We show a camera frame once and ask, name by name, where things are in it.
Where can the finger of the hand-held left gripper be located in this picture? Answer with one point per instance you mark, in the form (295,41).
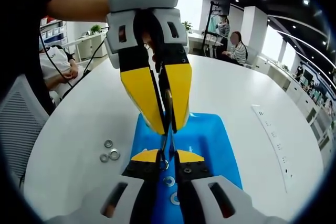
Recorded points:
(137,85)
(178,85)

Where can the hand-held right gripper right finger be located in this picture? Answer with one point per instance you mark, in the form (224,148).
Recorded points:
(199,182)

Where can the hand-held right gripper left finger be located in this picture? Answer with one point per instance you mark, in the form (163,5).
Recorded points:
(132,182)

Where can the metal tweezers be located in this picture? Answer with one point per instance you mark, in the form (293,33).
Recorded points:
(168,100)

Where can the silver metal washer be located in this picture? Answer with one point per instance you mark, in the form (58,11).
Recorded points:
(105,144)
(172,200)
(111,154)
(161,165)
(101,158)
(165,182)

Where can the blue plastic container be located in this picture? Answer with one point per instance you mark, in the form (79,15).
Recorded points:
(210,142)

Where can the person's left forearm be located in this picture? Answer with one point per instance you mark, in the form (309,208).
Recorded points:
(78,7)

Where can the white desk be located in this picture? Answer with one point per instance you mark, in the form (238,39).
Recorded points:
(195,41)
(88,41)

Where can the green potted plant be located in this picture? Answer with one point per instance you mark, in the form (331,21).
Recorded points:
(187,26)
(95,28)

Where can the white round table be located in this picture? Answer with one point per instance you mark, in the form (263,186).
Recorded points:
(236,90)

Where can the black metal stand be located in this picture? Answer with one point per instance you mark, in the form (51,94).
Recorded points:
(207,32)

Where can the white power strip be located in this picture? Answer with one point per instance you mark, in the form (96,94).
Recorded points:
(273,134)

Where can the white storage shelf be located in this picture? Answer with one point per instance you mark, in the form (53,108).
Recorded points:
(53,31)

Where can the white cabinet row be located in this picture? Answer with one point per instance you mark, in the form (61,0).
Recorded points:
(302,95)

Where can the white mesh chair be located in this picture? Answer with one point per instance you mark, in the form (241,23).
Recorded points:
(18,119)

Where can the person's body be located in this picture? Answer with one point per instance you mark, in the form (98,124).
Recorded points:
(18,37)

